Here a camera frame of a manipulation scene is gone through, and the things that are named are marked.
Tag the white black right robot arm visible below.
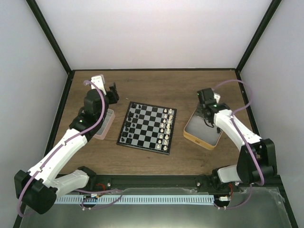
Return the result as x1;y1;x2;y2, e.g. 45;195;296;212
195;88;277;191

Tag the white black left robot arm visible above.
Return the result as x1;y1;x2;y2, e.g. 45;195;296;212
14;80;119;217

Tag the magnetic chess board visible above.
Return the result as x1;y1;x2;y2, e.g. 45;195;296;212
116;102;177;155

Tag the gold metal tin tray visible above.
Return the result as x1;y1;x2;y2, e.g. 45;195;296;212
183;110;223;151

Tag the pink metal tin tray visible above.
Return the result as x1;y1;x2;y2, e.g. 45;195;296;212
94;109;115;140

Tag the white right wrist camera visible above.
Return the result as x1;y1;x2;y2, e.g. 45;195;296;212
214;93;221;103

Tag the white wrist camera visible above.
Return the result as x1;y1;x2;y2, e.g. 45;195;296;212
91;75;106;95
214;93;221;103

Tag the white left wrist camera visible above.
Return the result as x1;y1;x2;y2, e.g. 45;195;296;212
91;75;106;95

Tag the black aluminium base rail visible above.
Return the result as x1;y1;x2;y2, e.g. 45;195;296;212
57;174;281;193

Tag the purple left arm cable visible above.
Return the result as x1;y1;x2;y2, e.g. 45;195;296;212
17;80;124;218

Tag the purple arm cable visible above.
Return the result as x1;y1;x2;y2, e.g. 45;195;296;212
212;79;266;210
17;80;124;218

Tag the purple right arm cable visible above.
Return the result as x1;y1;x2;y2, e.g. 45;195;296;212
212;79;266;210

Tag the light blue slotted cable duct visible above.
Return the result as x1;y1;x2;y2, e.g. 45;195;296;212
55;195;214;206

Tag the black enclosure frame post left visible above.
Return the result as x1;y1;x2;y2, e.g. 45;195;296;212
26;0;72;75

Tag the black enclosure frame post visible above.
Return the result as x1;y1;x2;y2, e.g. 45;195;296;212
26;0;72;75
236;0;282;72

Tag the black enclosure frame post right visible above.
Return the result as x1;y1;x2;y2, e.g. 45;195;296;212
236;0;282;72

